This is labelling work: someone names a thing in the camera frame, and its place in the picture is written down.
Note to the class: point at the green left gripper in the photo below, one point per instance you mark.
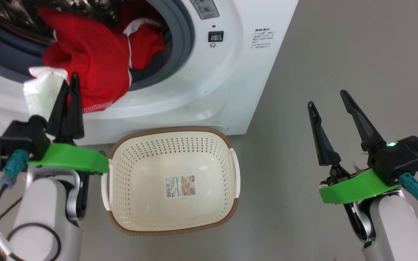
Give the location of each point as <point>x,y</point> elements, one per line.
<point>71,157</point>

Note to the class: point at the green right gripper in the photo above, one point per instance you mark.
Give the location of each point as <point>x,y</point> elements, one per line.
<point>357,188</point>

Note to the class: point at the white cloth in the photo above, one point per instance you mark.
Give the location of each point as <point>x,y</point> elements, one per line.
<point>42,90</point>

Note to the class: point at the red garment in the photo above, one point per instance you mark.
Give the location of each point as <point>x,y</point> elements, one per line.
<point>93,61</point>

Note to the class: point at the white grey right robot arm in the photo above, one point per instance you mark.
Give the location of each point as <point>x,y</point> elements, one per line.
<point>397,228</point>

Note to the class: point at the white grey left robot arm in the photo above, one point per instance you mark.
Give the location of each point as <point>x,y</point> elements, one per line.
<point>38,206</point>

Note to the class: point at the cream basket with brown rim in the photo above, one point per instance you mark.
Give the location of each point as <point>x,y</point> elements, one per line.
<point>151,203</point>

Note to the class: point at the white front-load washing machine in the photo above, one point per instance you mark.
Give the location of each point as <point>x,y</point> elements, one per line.
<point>227,87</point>

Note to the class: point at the grey rubber door seal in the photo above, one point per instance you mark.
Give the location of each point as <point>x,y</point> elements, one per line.
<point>184,40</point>

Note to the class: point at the black door latch socket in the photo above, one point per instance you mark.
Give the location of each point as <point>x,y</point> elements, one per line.
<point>216,36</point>

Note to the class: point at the perforated steel drum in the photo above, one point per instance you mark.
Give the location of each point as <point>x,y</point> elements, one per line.
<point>85,9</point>

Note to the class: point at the printed text notice sticker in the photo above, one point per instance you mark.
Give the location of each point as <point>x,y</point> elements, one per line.
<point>263,38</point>

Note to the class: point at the printed product label sticker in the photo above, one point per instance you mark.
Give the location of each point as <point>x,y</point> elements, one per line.
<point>180,186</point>

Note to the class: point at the grey warning sticker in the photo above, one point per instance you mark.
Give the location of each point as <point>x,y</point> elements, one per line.
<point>204,8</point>

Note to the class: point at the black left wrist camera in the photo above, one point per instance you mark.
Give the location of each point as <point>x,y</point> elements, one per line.
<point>20,137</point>

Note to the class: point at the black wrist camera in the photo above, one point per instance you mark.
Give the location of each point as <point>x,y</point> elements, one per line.
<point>401,159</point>
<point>20,137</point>

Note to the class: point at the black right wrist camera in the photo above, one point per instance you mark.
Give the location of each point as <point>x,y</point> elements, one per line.
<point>401,159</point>

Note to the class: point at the teal left camera connector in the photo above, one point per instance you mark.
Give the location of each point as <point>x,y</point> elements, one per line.
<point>15,166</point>

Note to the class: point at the teal camera connector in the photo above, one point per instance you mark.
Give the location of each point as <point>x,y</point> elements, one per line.
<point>15,166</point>
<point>416,190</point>

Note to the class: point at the teal right camera connector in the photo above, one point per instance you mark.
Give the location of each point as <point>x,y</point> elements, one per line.
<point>416,190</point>

